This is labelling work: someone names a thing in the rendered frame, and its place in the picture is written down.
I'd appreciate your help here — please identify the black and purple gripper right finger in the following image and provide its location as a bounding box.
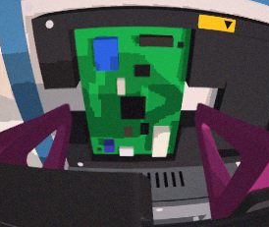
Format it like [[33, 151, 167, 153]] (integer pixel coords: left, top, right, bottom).
[[194, 103, 269, 220]]

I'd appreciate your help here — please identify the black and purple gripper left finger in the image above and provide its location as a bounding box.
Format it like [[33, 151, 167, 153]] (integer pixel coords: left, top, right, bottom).
[[0, 104, 73, 170]]

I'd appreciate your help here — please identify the green circuit board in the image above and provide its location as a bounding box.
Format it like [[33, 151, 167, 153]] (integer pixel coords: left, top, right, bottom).
[[75, 27, 191, 157]]

